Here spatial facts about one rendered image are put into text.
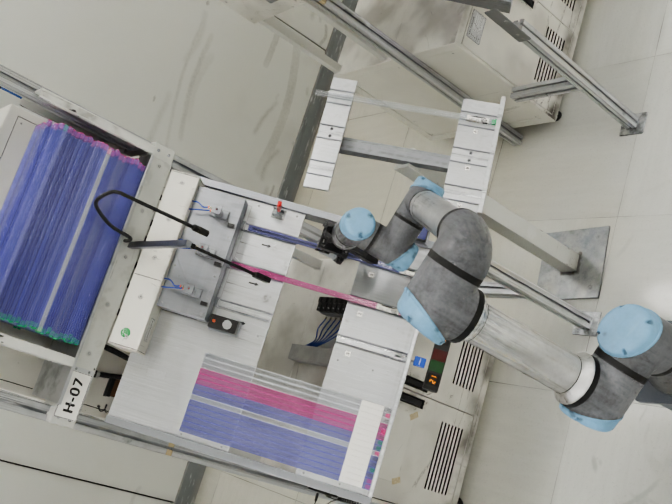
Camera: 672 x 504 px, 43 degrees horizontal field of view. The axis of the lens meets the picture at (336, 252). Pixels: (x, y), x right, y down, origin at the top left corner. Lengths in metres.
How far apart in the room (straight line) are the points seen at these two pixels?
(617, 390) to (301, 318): 1.31
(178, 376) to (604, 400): 1.09
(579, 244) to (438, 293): 1.43
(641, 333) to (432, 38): 1.51
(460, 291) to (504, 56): 1.56
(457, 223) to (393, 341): 0.69
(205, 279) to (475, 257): 0.89
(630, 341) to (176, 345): 1.16
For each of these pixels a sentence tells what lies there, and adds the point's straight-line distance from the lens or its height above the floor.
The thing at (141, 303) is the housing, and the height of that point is 1.29.
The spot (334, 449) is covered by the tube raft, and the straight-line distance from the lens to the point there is 2.21.
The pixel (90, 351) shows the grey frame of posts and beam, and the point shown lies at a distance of 2.28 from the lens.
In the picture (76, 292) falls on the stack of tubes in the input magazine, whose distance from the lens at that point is 2.23.
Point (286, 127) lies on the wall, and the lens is 4.40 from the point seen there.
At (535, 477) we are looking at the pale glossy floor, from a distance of 2.80.
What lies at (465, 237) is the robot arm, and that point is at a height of 1.15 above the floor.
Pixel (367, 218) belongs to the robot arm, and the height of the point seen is 1.08.
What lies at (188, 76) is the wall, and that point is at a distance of 4.15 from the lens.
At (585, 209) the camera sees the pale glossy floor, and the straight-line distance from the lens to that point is 3.02.
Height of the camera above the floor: 2.21
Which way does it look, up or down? 34 degrees down
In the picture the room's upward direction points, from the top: 63 degrees counter-clockwise
